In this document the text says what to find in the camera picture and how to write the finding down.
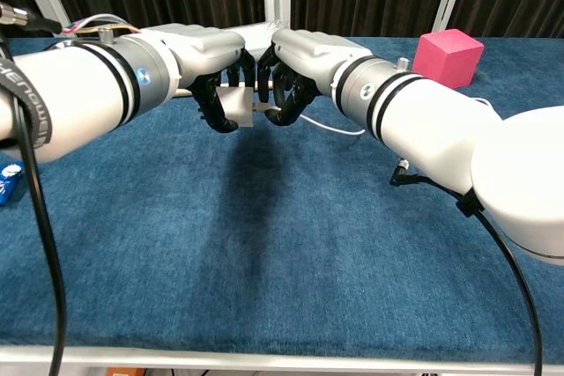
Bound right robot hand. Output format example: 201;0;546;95
256;28;375;127

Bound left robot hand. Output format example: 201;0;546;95
141;22;257;135

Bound white power adapter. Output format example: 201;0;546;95
215;86;256;129

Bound white USB cable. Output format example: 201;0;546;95
251;102;367;136

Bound red cube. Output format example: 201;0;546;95
412;28;486;89

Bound blue table cloth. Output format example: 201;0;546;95
0;35;564;358

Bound blue Oreo cookie pack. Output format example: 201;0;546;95
0;161;25;207

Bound coloured wrist wires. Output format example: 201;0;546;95
61;12;143;37

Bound black velcro strap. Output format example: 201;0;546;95
0;57;55;149

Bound metal connector with black cable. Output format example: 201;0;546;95
0;0;63;35

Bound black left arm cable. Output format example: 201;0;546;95
11;93;69;376

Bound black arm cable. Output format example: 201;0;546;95
11;93;69;376
389;161;545;376

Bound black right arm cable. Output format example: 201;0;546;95
389;161;545;376

